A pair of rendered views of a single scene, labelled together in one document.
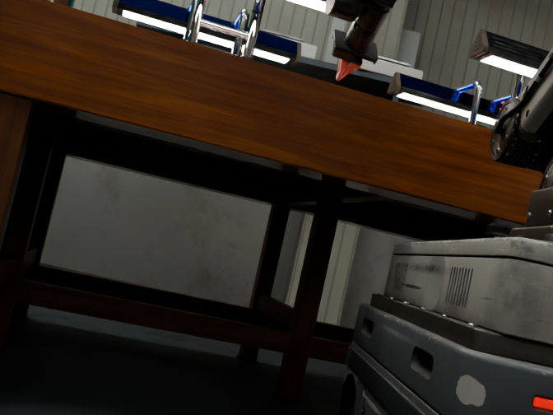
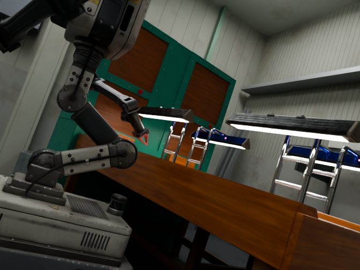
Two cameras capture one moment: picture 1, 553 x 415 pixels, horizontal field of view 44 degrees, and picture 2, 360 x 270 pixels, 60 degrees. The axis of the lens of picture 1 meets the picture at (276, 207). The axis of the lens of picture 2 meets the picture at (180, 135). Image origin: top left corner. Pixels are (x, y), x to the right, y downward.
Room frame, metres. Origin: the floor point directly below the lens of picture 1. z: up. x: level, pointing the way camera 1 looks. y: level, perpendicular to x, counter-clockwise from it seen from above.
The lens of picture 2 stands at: (1.02, -1.80, 0.74)
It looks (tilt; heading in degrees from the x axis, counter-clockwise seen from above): 6 degrees up; 68
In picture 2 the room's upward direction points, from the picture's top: 19 degrees clockwise
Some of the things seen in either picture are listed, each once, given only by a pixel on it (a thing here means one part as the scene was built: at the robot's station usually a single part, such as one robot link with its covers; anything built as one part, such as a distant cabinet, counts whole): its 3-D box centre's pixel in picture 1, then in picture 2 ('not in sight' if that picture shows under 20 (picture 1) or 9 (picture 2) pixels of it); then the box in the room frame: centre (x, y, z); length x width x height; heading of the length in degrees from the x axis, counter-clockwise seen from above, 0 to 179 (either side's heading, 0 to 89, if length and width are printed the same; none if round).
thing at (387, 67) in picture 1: (382, 74); not in sight; (3.51, -0.38, 1.43); 0.37 x 0.35 x 0.09; 92
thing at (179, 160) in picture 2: not in sight; (180, 160); (2.17, 0.78, 0.83); 0.30 x 0.06 x 0.07; 14
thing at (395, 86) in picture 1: (471, 104); (340, 159); (2.44, -0.60, 1.08); 0.62 x 0.08 x 0.07; 104
